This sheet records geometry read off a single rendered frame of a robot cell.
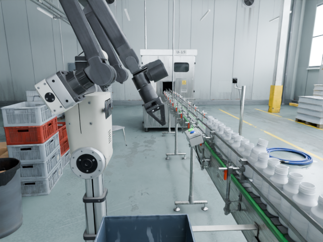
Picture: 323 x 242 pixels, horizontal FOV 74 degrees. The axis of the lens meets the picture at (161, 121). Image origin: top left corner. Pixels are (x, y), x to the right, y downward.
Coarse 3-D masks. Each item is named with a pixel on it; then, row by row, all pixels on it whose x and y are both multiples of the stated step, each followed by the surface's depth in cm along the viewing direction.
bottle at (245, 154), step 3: (246, 144) 91; (249, 144) 93; (252, 144) 92; (246, 147) 91; (249, 147) 90; (252, 147) 91; (246, 150) 91; (249, 150) 91; (243, 153) 92; (246, 153) 91; (249, 153) 91; (243, 156) 92; (246, 156) 91; (240, 165) 95
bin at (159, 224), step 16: (112, 224) 78; (128, 224) 79; (144, 224) 79; (160, 224) 79; (176, 224) 79; (256, 224) 75; (96, 240) 66; (112, 240) 80; (128, 240) 80; (144, 240) 80; (160, 240) 81; (176, 240) 81; (192, 240) 68
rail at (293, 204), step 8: (192, 112) 202; (192, 120) 202; (200, 120) 168; (200, 128) 169; (208, 128) 145; (208, 136) 146; (264, 176) 73; (272, 184) 68; (280, 192) 64; (264, 200) 73; (288, 200) 60; (272, 208) 68; (296, 208) 57; (280, 216) 64; (304, 216) 54; (288, 224) 60; (312, 224) 51; (296, 232) 57; (304, 240) 54
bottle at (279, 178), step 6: (276, 168) 69; (282, 168) 70; (276, 174) 69; (282, 174) 67; (270, 180) 70; (276, 180) 68; (282, 180) 67; (270, 186) 70; (276, 186) 68; (282, 186) 67; (270, 192) 70; (276, 192) 68; (270, 198) 70; (276, 198) 68; (276, 204) 69; (270, 210) 71; (276, 216) 70
